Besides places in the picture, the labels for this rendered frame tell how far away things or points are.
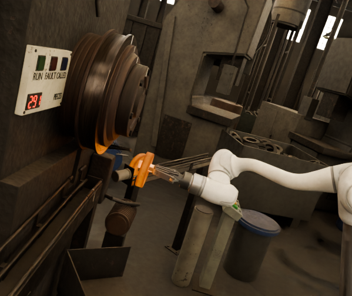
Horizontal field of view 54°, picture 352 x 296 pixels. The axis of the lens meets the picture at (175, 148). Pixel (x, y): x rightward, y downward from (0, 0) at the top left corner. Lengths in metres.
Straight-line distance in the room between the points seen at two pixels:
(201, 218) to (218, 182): 0.64
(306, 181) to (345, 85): 3.33
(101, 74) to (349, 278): 1.04
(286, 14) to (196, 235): 8.42
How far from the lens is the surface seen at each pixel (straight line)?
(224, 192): 1.48
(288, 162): 3.62
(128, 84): 1.24
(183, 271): 2.27
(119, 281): 1.19
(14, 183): 1.05
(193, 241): 2.17
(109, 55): 1.20
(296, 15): 10.09
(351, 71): 4.67
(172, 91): 4.07
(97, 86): 1.17
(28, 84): 0.98
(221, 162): 1.57
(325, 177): 1.39
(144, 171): 1.44
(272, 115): 5.60
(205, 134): 3.99
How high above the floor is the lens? 1.31
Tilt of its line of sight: 14 degrees down
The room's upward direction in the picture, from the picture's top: 17 degrees clockwise
